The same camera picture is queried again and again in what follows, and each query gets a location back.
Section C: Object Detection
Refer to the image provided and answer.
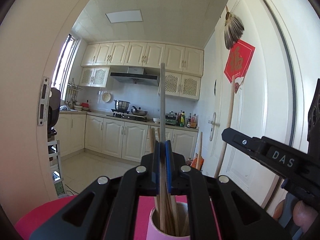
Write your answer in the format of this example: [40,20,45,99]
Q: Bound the wide lattice door cabinet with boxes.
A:
[158,71,202,101]

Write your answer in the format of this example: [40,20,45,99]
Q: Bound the bundle of wooden chopsticks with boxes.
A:
[149,127,191,237]

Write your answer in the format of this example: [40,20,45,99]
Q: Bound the gas stove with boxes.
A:
[106,110,148,122]

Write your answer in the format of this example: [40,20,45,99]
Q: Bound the range hood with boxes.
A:
[110,66,160,87]

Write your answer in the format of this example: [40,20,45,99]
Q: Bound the ceiling light panel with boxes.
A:
[105,10,144,23]

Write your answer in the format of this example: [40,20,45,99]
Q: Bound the hanging utensil rack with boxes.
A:
[64,78,83,106]

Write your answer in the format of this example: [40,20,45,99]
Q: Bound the pink cup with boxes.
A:
[146,201,192,240]

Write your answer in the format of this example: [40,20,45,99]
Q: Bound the green countertop appliance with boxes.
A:
[165,111,179,126]

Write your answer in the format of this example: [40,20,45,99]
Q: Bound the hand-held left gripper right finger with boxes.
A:
[165,141,293,240]

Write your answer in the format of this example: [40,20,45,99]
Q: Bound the wooden chopstick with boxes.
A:
[214,76,236,178]

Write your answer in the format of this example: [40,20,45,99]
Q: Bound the white storage shelf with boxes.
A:
[47,140,63,196]

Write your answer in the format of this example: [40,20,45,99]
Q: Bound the orange snack bag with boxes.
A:
[186,155,206,173]

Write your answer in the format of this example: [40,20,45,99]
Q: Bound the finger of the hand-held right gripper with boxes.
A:
[221,127,266,159]

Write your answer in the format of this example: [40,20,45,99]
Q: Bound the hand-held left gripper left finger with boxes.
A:
[29,141,161,240]

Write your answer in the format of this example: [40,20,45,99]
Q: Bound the cream kitchen cabinets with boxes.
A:
[56,111,201,163]
[80,42,204,76]

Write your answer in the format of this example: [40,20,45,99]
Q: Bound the white door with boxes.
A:
[200,0,301,198]

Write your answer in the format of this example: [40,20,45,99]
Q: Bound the feather fan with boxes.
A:
[224,5,245,51]

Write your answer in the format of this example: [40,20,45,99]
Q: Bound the kitchen window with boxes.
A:
[53,33,79,101]

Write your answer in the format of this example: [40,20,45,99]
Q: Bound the row of condiment bottles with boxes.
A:
[176,110,198,129]

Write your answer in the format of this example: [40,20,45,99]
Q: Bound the small lattice door cabinet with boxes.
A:
[80,66,111,88]

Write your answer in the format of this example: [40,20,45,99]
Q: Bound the cream upper kitchen cabinets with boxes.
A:
[80,42,204,76]

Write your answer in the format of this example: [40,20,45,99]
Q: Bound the metal door strike plate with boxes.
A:
[37,76,50,126]

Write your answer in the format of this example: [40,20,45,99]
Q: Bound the person's right hand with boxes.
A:
[272,200,313,233]

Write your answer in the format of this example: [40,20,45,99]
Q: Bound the black device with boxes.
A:
[47,87,61,136]

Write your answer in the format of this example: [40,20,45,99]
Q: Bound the dark wok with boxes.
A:
[131,105,149,117]

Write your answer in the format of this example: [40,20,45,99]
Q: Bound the red diamond wall poster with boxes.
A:
[223,39,256,94]

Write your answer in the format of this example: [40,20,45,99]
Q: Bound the door handle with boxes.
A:
[208,112,221,141]

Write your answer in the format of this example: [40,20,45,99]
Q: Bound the cream lower kitchen cabinets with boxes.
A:
[56,111,201,163]

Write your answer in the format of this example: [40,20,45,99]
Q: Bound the steel cooking pot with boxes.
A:
[113,99,131,112]

